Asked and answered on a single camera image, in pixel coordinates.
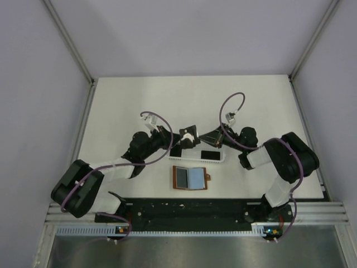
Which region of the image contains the right aluminium frame post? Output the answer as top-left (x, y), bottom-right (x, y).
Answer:
top-left (288, 0), bottom-right (342, 83)

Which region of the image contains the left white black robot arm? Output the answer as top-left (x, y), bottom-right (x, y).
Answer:
top-left (51, 126), bottom-right (181, 218)

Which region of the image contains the aluminium frame post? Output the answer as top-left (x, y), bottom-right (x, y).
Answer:
top-left (288, 0), bottom-right (342, 83)
top-left (41, 0), bottom-right (95, 85)

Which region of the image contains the VIP black card in basket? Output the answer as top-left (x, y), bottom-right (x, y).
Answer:
top-left (170, 146), bottom-right (182, 157)

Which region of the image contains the white plastic slotted basket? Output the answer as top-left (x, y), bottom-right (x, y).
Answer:
top-left (167, 146), bottom-right (226, 163)

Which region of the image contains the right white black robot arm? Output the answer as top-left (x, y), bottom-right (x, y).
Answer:
top-left (199, 124), bottom-right (320, 221)

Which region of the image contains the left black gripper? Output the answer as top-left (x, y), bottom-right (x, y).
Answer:
top-left (141, 125), bottom-right (182, 160)

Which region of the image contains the brown leather card holder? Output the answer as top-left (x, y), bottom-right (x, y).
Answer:
top-left (172, 166), bottom-right (211, 191)

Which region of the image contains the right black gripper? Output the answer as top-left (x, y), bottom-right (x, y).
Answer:
top-left (199, 122), bottom-right (246, 152)

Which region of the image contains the white slotted cable duct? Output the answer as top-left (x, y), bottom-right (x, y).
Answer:
top-left (55, 222), bottom-right (270, 238)

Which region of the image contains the aluminium frame rail front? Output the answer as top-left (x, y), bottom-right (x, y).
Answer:
top-left (44, 202), bottom-right (351, 226)

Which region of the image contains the left aluminium frame post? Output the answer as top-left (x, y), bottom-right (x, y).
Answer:
top-left (41, 0), bottom-right (95, 85)

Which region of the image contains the black credit card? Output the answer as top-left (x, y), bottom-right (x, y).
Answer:
top-left (179, 125), bottom-right (200, 150)
top-left (176, 168), bottom-right (188, 188)

